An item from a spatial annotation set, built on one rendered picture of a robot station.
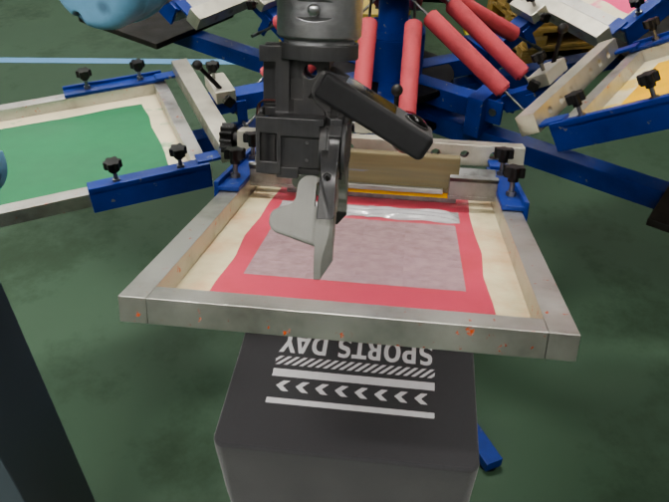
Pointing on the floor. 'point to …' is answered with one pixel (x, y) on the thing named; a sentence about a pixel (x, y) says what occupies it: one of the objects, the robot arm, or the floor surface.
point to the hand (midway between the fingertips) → (334, 251)
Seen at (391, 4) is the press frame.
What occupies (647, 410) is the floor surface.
